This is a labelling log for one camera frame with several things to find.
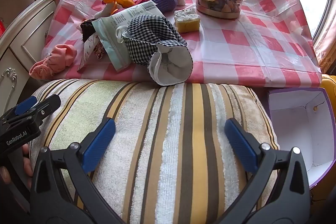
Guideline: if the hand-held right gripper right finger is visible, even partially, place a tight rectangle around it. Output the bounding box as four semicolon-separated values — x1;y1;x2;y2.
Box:
217;117;312;224

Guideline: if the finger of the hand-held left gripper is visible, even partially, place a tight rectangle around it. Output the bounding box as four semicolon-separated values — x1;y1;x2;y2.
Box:
30;94;62;127
14;95;38;115

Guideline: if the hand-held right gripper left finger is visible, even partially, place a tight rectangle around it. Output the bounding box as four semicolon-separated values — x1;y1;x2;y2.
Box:
28;118;126;224

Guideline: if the pink cloth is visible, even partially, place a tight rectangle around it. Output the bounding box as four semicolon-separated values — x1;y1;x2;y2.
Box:
29;44;77;81

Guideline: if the purple cardboard box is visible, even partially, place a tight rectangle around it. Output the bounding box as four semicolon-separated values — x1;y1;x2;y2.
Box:
267;87;336;190

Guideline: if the white floral cloth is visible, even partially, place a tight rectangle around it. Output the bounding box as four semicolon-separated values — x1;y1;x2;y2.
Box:
77;34;101;72

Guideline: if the dark brown knit item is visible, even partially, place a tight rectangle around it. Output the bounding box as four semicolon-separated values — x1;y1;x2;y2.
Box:
80;18;95;44

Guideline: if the teal white plastic pouch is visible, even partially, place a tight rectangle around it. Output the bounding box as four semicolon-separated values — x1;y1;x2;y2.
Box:
91;0;164;73

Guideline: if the houndstooth sleeve cover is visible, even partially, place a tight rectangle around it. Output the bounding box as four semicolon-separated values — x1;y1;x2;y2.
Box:
115;15;194;86

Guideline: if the yellow sponge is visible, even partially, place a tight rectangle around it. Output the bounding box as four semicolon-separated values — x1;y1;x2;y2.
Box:
174;9;201;33

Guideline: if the purple knitted sock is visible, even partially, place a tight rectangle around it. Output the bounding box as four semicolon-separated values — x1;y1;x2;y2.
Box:
151;0;177;12

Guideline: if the person's left hand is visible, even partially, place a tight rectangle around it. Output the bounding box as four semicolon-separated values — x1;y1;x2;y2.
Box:
0;144;34;185

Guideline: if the striped towel cushion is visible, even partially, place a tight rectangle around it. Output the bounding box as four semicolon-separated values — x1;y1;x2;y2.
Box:
28;78;281;224

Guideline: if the cream cabinet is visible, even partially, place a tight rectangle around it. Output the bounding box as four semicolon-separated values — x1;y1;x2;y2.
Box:
0;0;67;119

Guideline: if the pink checkered plastic tablecloth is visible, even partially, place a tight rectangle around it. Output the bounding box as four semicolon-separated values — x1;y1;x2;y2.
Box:
42;0;323;88

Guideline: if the yellow leather sofa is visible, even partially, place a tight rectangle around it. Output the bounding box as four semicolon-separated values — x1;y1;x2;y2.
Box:
321;74;336;100

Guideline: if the metal drawer handle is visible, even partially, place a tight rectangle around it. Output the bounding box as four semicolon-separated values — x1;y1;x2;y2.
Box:
0;68;18;100

